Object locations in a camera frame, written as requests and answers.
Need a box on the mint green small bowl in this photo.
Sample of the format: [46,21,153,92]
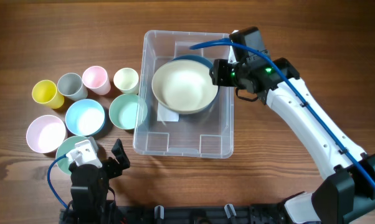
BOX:
[109,94,148,130]

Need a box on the beige bowl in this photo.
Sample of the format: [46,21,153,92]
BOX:
[151,59,219,115]

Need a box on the light blue small bowl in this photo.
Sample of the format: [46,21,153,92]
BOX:
[65,99,105,136]

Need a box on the teal green small bowl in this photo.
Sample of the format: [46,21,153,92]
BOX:
[55,135,88,175]

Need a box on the cream cup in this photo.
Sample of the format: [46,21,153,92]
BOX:
[113,68,139,95]

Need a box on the pink small bowl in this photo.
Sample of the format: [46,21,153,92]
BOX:
[26,114,68,154]

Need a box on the pink cup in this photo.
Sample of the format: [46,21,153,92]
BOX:
[82,65,111,95]

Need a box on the grey cup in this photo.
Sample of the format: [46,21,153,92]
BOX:
[57,73,88,101]

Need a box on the yellow cup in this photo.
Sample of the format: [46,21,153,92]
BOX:
[32,80,64,109]

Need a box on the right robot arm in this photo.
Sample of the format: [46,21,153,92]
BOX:
[206,27,375,223]

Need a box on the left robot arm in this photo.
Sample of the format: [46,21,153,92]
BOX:
[59,137,130,223]

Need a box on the white label in container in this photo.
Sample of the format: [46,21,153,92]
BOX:
[157,103,179,122]

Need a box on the clear plastic storage container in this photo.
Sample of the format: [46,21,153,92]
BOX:
[133,30,235,159]

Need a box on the right blue cable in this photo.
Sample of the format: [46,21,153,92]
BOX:
[189,37,375,206]

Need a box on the blue cable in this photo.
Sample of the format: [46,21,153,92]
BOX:
[189,37,375,206]
[46,154,70,210]

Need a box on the left blue cable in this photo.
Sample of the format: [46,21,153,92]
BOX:
[46,154,70,210]

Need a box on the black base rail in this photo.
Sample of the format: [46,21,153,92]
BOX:
[59,203,288,224]

